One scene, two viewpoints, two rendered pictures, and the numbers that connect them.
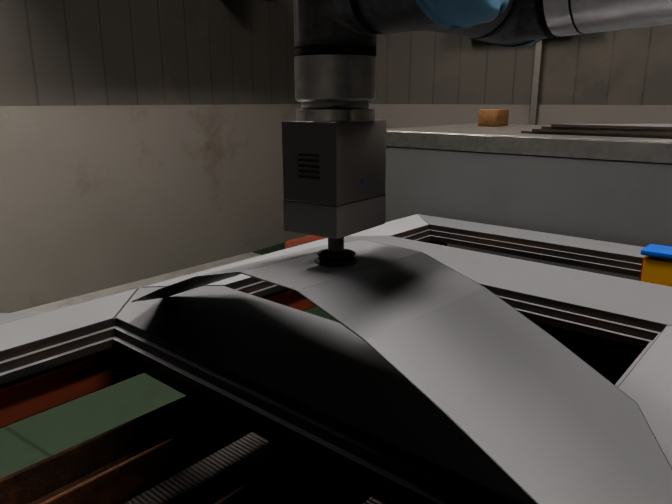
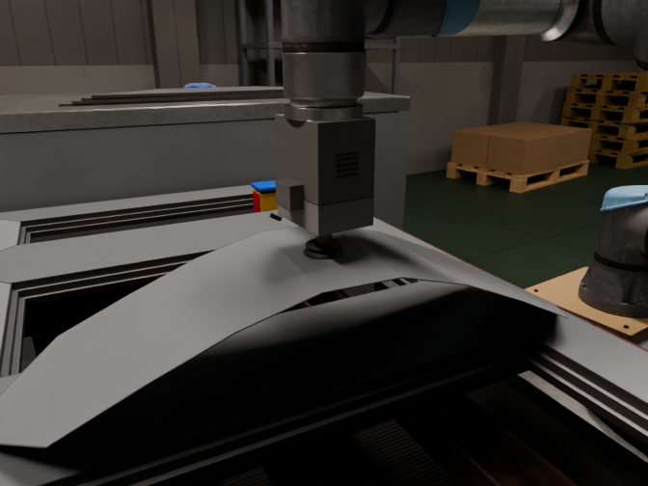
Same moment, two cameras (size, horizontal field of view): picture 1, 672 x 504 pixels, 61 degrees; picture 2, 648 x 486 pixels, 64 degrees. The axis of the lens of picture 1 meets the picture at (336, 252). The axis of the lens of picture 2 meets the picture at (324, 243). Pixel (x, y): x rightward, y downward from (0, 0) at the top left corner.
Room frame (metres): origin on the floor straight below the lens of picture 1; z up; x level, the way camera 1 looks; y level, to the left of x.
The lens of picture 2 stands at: (0.37, 0.46, 1.16)
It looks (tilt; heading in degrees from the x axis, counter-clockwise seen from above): 20 degrees down; 293
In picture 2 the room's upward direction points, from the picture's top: straight up
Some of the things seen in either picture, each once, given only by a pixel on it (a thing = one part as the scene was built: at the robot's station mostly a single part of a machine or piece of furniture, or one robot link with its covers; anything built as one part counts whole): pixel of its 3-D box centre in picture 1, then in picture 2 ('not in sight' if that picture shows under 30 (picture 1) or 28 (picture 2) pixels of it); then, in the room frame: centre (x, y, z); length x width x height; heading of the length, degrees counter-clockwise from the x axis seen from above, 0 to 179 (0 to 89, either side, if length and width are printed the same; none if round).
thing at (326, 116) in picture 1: (327, 167); (311, 164); (0.57, 0.01, 1.06); 0.10 x 0.09 x 0.16; 54
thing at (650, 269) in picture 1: (655, 312); (268, 229); (0.92, -0.55, 0.78); 0.05 x 0.05 x 0.19; 49
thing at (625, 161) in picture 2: not in sight; (626, 116); (-0.56, -6.69, 0.48); 1.30 x 0.89 x 0.97; 55
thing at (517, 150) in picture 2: not in sight; (520, 152); (0.52, -5.11, 0.24); 1.32 x 0.95 x 0.47; 55
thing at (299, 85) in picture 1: (337, 83); (321, 79); (0.56, 0.00, 1.14); 0.08 x 0.08 x 0.05
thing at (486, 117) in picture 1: (493, 117); not in sight; (1.84, -0.49, 1.07); 0.12 x 0.06 x 0.05; 148
